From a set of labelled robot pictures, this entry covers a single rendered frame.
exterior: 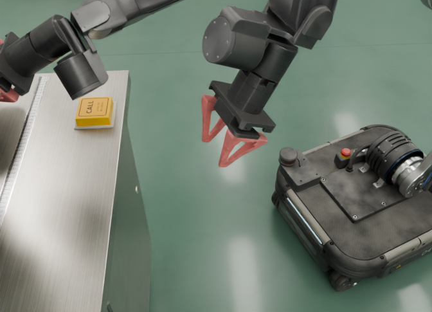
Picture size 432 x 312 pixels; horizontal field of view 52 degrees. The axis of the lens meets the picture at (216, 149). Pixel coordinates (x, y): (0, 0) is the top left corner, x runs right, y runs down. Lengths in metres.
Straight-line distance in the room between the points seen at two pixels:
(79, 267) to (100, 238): 0.06
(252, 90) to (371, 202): 1.14
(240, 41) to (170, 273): 1.31
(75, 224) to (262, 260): 1.08
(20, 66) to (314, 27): 0.46
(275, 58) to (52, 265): 0.48
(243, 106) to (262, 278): 1.19
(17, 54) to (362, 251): 1.22
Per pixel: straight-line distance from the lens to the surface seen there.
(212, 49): 0.56
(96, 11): 0.74
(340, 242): 1.59
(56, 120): 1.01
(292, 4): 0.57
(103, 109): 0.97
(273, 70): 0.60
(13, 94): 0.80
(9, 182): 0.92
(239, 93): 0.61
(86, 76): 0.73
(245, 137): 0.61
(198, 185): 1.98
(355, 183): 1.73
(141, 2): 0.76
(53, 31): 0.73
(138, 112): 2.34
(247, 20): 0.54
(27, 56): 0.76
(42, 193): 0.88
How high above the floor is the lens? 1.55
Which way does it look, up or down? 47 degrees down
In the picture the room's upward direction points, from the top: straight up
